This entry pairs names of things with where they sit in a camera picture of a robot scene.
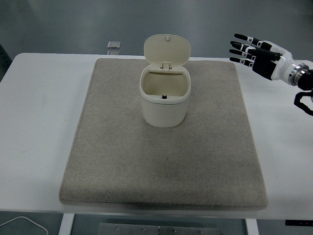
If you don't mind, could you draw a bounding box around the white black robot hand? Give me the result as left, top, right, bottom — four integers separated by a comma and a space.
229, 33, 305, 84

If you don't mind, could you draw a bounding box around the cream plastic box with lid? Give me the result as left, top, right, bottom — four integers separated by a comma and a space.
139, 34, 192, 128

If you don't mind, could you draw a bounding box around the beige-grey felt mat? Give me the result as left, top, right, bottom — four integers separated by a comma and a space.
58, 58, 268, 212

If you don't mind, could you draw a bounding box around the black table control panel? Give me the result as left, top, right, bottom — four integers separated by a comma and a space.
285, 219, 313, 226

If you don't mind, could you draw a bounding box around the white table leg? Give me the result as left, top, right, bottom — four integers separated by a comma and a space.
245, 218, 259, 235
59, 213, 75, 235

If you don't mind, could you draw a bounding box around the grey metal plate with screws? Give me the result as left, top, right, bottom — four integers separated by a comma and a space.
98, 222, 221, 235

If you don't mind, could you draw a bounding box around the white cable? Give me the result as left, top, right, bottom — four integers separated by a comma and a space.
0, 216, 48, 235

